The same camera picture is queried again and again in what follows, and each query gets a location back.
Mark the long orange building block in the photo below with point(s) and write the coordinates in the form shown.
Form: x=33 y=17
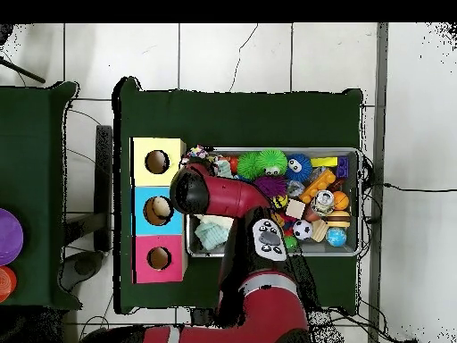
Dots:
x=318 y=184

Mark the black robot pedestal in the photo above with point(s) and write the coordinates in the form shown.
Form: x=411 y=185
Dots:
x=203 y=317

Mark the orange toy basketball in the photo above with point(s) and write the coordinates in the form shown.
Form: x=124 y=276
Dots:
x=341 y=200

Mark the large green spiky ball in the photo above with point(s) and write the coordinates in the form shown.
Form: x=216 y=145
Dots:
x=274 y=160

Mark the orange ribbed disc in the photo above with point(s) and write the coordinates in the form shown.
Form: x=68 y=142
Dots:
x=6 y=284

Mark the silver mesh bin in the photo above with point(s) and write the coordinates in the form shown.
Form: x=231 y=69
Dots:
x=351 y=214

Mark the dark green table cloth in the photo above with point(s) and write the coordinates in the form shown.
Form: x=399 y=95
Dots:
x=28 y=160
x=232 y=118

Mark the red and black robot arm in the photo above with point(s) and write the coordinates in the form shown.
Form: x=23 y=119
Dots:
x=235 y=196

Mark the silver drink can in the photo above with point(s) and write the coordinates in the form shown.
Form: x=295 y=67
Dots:
x=322 y=203

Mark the blue spiky ball with eyes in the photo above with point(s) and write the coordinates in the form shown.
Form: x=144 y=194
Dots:
x=300 y=168

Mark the small soccer ball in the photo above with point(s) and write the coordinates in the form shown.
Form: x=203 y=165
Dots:
x=303 y=229

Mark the black rod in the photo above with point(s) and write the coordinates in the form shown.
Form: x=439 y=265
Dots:
x=32 y=75

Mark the wooden box with three holes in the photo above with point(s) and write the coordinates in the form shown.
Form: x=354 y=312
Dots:
x=175 y=250

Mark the white cloth with coloured dots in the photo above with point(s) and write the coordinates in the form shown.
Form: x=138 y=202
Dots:
x=196 y=153

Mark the purple spiky toy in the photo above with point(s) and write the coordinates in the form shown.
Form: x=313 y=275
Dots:
x=273 y=185

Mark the black stand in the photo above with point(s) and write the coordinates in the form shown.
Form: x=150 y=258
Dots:
x=104 y=178

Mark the light blue knitted cloth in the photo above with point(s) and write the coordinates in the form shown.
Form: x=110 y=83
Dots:
x=212 y=237

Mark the purple bowl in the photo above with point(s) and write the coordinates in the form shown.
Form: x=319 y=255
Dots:
x=9 y=235

